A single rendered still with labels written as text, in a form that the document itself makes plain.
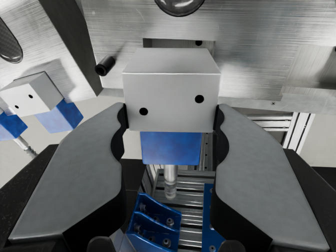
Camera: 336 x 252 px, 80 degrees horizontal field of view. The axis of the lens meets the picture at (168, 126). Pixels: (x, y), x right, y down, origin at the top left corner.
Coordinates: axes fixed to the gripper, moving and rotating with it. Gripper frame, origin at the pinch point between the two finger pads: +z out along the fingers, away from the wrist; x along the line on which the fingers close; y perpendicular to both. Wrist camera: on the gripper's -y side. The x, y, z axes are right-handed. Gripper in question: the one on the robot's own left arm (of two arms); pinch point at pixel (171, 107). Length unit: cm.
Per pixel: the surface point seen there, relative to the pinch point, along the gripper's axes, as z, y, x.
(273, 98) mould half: 4.6, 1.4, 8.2
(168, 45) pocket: 8.1, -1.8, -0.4
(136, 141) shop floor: 113, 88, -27
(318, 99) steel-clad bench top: 12.9, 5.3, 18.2
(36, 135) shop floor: 126, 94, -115
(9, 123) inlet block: 13.4, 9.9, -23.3
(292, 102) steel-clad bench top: 13.4, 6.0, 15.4
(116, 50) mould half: 5.9, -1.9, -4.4
